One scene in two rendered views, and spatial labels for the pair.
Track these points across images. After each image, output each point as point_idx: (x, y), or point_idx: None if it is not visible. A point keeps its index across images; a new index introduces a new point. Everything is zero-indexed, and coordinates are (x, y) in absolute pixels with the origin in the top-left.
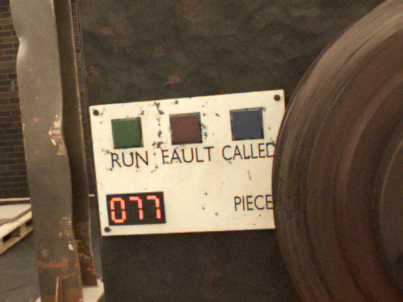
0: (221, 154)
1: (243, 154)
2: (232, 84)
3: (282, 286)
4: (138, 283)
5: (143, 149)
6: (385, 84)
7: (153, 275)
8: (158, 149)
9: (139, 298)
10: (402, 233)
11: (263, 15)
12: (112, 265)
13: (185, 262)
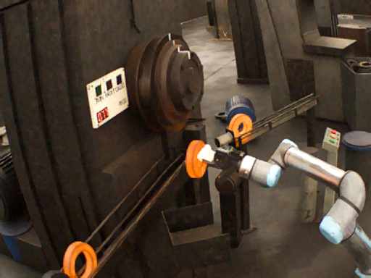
0: (115, 90)
1: (119, 88)
2: (111, 69)
3: (125, 126)
4: (101, 141)
5: (101, 94)
6: (165, 60)
7: (103, 137)
8: (104, 93)
9: (102, 146)
10: (181, 89)
11: (115, 48)
12: (96, 138)
13: (109, 129)
